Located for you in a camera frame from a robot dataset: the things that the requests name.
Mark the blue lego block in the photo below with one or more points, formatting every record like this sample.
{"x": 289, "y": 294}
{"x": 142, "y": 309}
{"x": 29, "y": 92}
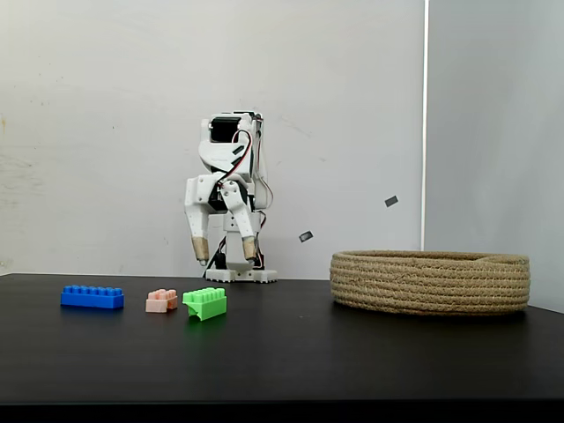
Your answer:
{"x": 90, "y": 299}

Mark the green lego block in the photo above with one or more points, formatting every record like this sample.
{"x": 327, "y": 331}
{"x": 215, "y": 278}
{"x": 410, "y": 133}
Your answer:
{"x": 211, "y": 304}

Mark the pink lego block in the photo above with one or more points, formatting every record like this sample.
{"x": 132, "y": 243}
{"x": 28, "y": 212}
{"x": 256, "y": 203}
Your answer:
{"x": 156, "y": 304}

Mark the grey tape piece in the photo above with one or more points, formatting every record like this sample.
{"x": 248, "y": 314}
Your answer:
{"x": 306, "y": 236}
{"x": 391, "y": 201}

